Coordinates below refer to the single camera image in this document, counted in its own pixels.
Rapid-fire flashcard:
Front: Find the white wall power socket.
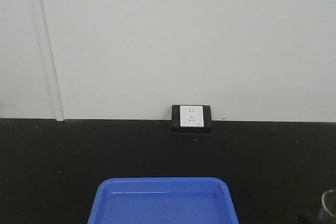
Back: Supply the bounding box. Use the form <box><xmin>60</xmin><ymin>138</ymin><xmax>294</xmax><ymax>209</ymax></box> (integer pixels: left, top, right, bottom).
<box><xmin>180</xmin><ymin>105</ymin><xmax>204</xmax><ymax>127</ymax></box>

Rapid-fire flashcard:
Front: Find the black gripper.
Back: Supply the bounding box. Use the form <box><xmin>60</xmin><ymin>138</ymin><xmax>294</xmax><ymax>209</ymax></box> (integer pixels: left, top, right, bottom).
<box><xmin>298</xmin><ymin>211</ymin><xmax>325</xmax><ymax>224</ymax></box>

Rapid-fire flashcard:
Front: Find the blue plastic tray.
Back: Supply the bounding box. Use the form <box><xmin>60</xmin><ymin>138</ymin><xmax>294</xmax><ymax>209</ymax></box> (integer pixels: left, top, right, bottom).
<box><xmin>88</xmin><ymin>177</ymin><xmax>238</xmax><ymax>223</ymax></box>

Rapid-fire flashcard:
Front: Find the black socket mounting box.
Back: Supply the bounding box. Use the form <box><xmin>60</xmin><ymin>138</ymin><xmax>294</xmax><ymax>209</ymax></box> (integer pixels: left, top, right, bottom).
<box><xmin>171</xmin><ymin>105</ymin><xmax>213</xmax><ymax>134</ymax></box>

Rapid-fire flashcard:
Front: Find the clear glass beaker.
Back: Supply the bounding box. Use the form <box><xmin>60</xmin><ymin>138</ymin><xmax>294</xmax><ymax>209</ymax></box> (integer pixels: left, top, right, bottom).
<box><xmin>318</xmin><ymin>189</ymin><xmax>336</xmax><ymax>223</ymax></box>

